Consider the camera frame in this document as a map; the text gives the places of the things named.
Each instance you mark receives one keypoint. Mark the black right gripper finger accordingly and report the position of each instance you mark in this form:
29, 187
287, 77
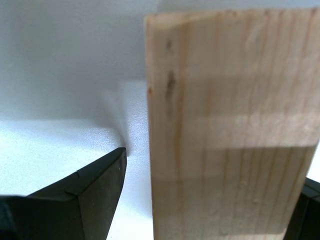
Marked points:
62, 215
307, 215

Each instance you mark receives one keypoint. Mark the light wooden block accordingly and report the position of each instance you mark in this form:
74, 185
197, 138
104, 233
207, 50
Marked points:
225, 125

